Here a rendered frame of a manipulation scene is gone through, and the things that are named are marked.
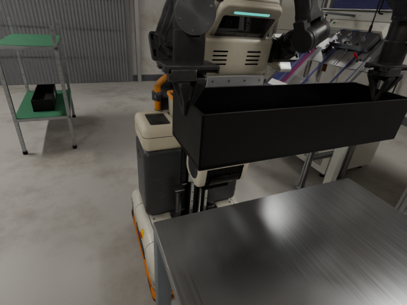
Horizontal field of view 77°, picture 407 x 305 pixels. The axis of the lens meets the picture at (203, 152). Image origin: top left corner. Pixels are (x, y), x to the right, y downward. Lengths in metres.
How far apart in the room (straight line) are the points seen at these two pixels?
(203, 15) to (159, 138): 0.85
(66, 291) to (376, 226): 1.39
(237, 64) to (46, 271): 1.43
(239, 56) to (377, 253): 0.67
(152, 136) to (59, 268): 0.93
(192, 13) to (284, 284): 0.53
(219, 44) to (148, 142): 0.55
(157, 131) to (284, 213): 0.67
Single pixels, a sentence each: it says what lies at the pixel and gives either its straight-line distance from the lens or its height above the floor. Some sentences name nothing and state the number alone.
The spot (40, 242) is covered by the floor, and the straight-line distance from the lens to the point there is 1.89.
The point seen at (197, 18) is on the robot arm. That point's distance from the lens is 0.39.
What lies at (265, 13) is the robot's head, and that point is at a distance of 0.87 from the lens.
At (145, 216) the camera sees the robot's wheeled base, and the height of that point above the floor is 0.28.
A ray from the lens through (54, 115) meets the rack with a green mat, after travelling 2.74.
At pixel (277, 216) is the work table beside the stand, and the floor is 0.80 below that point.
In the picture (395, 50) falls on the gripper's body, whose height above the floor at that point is 1.23.
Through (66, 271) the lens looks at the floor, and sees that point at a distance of 1.69.
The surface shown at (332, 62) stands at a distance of 2.41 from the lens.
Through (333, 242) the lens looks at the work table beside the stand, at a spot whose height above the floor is 0.80.
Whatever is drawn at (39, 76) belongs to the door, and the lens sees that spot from 5.30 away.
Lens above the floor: 1.28
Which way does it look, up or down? 29 degrees down
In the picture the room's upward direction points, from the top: 5 degrees clockwise
